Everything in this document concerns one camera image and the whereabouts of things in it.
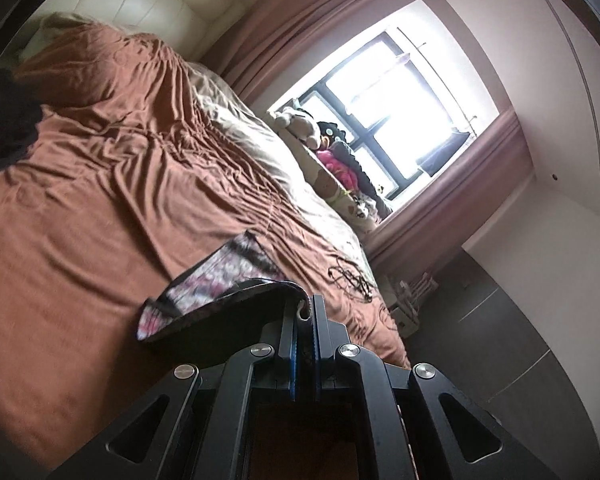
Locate black shorts with white lettering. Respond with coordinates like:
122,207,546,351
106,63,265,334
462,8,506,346
140,292,312,374

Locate floral patterned pants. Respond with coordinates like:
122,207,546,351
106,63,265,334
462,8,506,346
136,231,309,344

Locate white small bedside cabinet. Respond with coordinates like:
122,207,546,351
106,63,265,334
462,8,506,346
389,272,439,339

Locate plush toys on sill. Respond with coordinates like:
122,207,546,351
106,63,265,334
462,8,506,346
270,106,392,236

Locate beige duvet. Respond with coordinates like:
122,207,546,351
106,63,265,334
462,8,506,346
19,12,366,252

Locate brown bed blanket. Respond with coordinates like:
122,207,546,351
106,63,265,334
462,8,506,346
0,23,408,469

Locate right pink curtain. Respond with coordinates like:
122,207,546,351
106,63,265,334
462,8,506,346
364,108,533,281

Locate pink curtain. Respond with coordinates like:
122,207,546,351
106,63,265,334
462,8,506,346
206,0,422,111
364,108,533,281

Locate left pink curtain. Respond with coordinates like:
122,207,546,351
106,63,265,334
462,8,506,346
206,0,422,111

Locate folded black clothes pile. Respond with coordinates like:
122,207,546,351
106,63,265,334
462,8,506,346
0,68,43,171

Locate black cable on bed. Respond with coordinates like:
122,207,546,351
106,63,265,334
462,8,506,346
327,259,379,304

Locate window with black frame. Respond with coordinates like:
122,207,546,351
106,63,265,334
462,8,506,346
269,0,500,209

